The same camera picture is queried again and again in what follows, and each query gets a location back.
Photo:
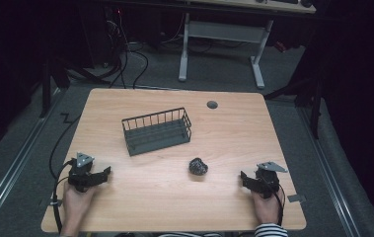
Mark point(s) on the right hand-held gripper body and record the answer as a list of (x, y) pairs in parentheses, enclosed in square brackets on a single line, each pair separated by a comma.
[(267, 179)]

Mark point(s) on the black metal stand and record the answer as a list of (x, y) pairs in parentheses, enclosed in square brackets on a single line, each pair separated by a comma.
[(316, 98), (46, 85)]

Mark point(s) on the grey tape piece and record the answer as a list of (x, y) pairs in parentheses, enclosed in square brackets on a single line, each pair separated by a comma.
[(296, 198)]

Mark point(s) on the dark crumpled ball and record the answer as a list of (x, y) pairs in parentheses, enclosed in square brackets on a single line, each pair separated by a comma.
[(198, 166)]

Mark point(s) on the round grey table grommet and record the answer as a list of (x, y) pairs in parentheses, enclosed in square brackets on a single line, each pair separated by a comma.
[(212, 104)]

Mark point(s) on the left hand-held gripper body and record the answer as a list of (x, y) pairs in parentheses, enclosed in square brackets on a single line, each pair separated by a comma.
[(80, 173)]

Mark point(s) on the black computer mouse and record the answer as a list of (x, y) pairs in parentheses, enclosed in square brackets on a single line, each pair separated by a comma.
[(306, 3)]

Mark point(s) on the person's right hand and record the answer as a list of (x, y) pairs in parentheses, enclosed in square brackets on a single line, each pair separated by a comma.
[(266, 209)]

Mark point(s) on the white-framed wooden desk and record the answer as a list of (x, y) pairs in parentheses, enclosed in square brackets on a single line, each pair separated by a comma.
[(224, 31)]

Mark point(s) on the aluminium floor rail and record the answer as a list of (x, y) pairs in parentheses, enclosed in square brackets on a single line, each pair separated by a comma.
[(16, 161), (331, 171)]

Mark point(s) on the person's left hand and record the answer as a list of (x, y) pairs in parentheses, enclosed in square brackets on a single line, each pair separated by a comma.
[(76, 204)]

